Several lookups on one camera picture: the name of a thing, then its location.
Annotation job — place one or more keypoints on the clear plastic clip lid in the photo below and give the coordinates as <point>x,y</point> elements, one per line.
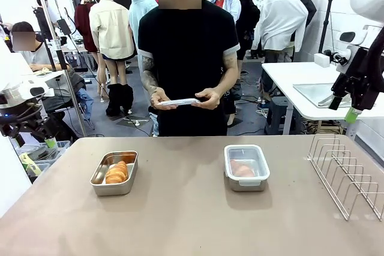
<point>177,102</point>
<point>244,151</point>

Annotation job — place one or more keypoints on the white work table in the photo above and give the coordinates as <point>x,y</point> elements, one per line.
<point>300,73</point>

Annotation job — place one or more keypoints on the rectangular steel container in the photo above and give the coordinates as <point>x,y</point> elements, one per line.
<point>111,188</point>
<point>247,185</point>

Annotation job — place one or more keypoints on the silver metal stand pole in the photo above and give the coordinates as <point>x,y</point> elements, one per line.
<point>57,46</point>

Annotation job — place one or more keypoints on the mannequin in white shirt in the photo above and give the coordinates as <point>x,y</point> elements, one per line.
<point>282,13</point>

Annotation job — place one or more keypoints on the mannequin in cream shirt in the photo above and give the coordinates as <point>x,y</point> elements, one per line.
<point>111,34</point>

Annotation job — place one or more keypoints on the person in black t-shirt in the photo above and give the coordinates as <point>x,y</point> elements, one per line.
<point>186,43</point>

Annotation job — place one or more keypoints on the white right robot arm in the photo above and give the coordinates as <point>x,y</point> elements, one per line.
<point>369,4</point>

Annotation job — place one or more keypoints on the mannequin in black outfit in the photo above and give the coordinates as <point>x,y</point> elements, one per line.
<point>247,16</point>

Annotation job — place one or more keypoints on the seated person in grey shirt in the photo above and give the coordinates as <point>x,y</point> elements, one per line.
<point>36,58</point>

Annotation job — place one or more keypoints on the mannequin in light blue shirt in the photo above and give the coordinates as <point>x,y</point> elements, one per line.
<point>138,13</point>

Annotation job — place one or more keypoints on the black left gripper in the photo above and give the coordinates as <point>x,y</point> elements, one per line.
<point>30,124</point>

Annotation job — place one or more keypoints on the black tablet on stand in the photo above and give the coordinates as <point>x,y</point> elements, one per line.
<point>64,26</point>

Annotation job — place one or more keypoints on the black plastic stool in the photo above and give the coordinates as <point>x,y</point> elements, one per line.
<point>277,115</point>

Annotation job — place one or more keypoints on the mannequin in dark red jacket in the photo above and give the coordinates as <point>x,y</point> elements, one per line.
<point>84,25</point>

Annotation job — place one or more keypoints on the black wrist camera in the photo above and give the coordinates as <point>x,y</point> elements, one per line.
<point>339,57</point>

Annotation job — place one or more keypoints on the person's tattooed right forearm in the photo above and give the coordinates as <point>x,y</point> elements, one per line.
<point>151,83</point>

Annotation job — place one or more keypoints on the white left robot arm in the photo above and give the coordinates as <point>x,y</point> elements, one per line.
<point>12,68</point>

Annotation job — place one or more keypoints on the person's right hand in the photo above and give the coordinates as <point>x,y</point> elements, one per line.
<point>160,100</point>

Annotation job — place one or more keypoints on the black tripod stand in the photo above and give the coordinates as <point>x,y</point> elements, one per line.
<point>327,22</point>

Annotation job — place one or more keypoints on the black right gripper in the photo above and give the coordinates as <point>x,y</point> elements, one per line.
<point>358,91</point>

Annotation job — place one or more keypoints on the small white box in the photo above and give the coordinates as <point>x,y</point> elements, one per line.
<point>321,59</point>

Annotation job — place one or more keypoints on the pair of black boots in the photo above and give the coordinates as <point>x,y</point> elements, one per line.
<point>118,97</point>

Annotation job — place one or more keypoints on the person's left hand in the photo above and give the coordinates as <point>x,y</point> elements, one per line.
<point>208,98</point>

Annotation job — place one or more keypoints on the mannequin in black coat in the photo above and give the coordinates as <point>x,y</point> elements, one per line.
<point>307,1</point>

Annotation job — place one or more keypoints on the clear plastic storage bins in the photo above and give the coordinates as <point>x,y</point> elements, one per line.
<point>45,154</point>

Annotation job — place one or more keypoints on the person's left forearm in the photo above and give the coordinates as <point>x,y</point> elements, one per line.
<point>228,80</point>

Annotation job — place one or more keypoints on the golden croissant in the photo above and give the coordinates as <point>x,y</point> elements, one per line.
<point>117,173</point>
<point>243,169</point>

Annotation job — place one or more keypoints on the yellow green plastic item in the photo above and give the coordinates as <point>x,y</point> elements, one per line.
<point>30,164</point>

